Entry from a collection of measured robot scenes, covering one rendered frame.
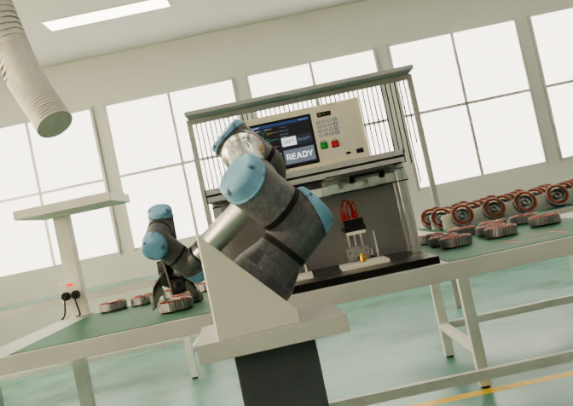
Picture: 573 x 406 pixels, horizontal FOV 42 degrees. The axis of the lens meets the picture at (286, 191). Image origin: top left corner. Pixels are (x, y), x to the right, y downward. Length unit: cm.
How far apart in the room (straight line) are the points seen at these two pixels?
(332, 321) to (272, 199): 30
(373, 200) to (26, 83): 160
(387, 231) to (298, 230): 103
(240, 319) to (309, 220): 28
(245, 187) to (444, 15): 779
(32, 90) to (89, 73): 588
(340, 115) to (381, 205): 36
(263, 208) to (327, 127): 94
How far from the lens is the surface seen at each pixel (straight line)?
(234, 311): 159
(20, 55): 351
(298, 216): 168
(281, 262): 168
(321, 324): 160
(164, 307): 244
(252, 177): 164
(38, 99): 338
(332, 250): 267
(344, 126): 257
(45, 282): 928
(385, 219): 268
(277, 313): 159
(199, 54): 908
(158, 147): 898
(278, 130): 256
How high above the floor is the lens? 96
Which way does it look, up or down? 2 degrees up
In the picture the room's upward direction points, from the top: 12 degrees counter-clockwise
